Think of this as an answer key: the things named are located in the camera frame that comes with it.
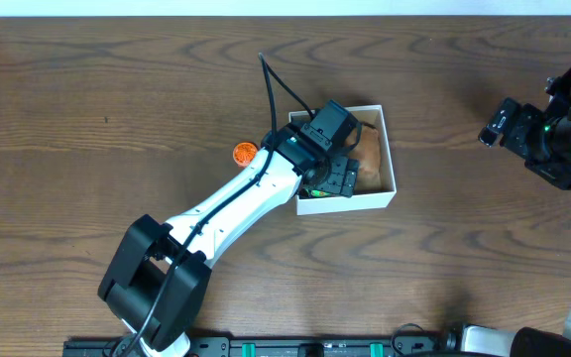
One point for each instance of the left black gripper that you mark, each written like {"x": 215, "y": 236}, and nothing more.
{"x": 344, "y": 177}

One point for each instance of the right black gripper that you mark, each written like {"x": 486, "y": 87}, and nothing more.
{"x": 528, "y": 118}

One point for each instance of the green ball with orange marks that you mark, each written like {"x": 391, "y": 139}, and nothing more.
{"x": 314, "y": 193}

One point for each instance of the brown plush teddy bear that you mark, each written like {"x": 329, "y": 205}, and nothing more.
{"x": 368, "y": 154}

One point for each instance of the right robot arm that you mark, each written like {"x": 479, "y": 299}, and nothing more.
{"x": 475, "y": 340}

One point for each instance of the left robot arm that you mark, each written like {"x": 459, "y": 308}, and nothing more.
{"x": 157, "y": 279}

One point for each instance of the white open box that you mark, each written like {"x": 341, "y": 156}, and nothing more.
{"x": 362, "y": 200}

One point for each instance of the orange round toy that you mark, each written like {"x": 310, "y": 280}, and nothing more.
{"x": 244, "y": 153}

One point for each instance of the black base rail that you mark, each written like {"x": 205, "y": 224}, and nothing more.
{"x": 221, "y": 346}

